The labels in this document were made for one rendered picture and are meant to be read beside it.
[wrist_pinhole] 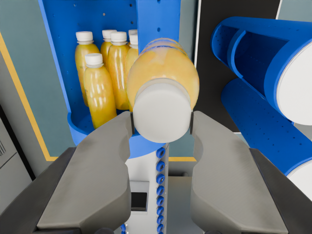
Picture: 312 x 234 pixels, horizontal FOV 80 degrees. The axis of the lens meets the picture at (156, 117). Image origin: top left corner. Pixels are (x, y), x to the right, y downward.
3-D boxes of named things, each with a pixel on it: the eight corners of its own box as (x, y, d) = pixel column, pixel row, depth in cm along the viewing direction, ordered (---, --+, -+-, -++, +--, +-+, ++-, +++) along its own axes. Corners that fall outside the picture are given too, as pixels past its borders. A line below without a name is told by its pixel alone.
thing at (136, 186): (128, 184, 90) (122, 214, 77) (128, 178, 88) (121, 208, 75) (149, 185, 90) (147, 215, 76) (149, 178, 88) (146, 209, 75)
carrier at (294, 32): (243, 6, 119) (202, 33, 127) (386, -2, 43) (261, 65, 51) (258, 46, 130) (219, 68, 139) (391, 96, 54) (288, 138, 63)
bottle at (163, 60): (183, 82, 31) (204, 153, 15) (141, 81, 31) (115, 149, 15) (188, 36, 28) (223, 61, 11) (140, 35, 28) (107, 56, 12)
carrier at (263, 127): (246, 113, 156) (265, 82, 143) (325, 211, 80) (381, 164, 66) (214, 105, 154) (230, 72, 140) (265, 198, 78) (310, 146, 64)
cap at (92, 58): (97, 58, 46) (96, 50, 46) (106, 61, 44) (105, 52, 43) (82, 61, 44) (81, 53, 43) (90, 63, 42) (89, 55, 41)
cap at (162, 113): (186, 134, 14) (189, 148, 13) (135, 131, 14) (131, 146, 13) (193, 84, 12) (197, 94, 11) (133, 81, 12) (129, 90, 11)
